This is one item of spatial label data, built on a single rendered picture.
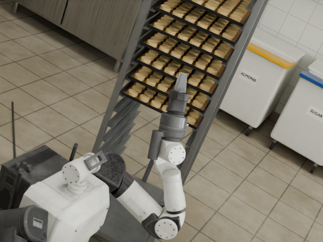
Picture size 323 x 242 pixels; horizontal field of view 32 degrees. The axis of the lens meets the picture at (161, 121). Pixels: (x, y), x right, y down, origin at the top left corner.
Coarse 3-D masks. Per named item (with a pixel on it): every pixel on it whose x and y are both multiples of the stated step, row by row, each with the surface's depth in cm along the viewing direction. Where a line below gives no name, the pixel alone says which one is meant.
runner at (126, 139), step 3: (126, 135) 350; (129, 135) 352; (126, 138) 348; (123, 141) 343; (126, 141) 345; (120, 144) 339; (123, 144) 340; (117, 147) 335; (120, 147) 336; (114, 150) 331; (117, 150) 332
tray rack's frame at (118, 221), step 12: (264, 0) 296; (240, 60) 312; (228, 84) 319; (216, 108) 326; (204, 132) 334; (144, 180) 362; (156, 192) 356; (120, 204) 333; (108, 216) 320; (120, 216) 324; (132, 216) 328; (108, 228) 311; (120, 228) 315; (132, 228) 319; (108, 240) 308; (120, 240) 306; (132, 240) 310
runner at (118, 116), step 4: (132, 100) 312; (128, 104) 307; (132, 104) 309; (124, 108) 302; (128, 108) 303; (120, 112) 296; (124, 112) 298; (116, 116) 291; (120, 116) 292; (112, 120) 286; (116, 120) 288; (108, 124) 281; (112, 124) 283
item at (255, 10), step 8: (256, 8) 238; (256, 16) 239; (248, 24) 241; (248, 32) 243; (240, 40) 245; (240, 48) 246; (232, 56) 249; (232, 64) 250; (224, 72) 252; (224, 80) 254; (216, 96) 258; (216, 104) 260; (208, 112) 262; (208, 120) 264; (200, 128) 266; (200, 136) 268; (192, 144) 271; (192, 152) 272; (184, 160) 276; (184, 168) 277; (152, 240) 299
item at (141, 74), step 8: (136, 72) 278; (144, 72) 277; (152, 72) 285; (144, 80) 274; (152, 80) 272; (160, 80) 280; (168, 80) 279; (160, 88) 269; (168, 88) 275; (192, 88) 280; (192, 96) 273; (200, 96) 277; (192, 104) 269; (200, 104) 268
